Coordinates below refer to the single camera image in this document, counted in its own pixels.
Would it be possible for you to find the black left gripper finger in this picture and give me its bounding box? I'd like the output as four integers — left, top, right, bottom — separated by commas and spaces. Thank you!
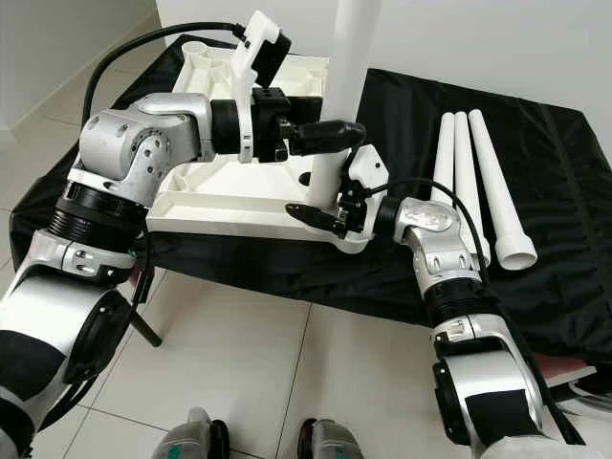
287, 119, 368, 156

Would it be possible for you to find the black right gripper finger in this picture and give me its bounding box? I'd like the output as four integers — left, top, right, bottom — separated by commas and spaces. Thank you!
292, 206, 345, 236

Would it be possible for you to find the white plastic table top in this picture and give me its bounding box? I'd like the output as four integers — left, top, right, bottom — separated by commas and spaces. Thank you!
148, 36, 374, 254

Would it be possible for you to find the white plastic table leg tube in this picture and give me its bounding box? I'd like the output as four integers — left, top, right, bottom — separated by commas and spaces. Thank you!
430, 113, 458, 207
306, 0, 385, 209
467, 108, 539, 272
452, 112, 493, 267

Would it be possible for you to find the black metal table leg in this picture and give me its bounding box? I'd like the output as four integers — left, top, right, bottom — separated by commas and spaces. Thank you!
132, 311, 165, 348

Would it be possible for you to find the black table cloth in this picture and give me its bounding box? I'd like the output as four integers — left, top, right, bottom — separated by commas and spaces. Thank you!
10, 33, 612, 369

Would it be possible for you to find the grey right robot leg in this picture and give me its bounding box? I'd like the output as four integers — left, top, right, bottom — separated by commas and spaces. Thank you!
296, 418, 364, 459

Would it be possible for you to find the grey robot leg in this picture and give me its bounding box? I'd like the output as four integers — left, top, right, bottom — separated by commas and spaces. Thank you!
296, 418, 364, 459
158, 409, 230, 459

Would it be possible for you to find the grey left robot leg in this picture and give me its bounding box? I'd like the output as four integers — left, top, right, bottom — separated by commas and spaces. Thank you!
158, 409, 230, 459

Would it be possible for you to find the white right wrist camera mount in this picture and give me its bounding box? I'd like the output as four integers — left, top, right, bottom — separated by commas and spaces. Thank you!
335, 143, 390, 235

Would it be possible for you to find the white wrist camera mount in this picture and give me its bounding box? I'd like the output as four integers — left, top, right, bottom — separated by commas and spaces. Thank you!
229, 10, 293, 164
335, 143, 390, 235

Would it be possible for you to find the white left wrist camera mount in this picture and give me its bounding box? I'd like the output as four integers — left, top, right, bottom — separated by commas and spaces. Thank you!
229, 10, 293, 164

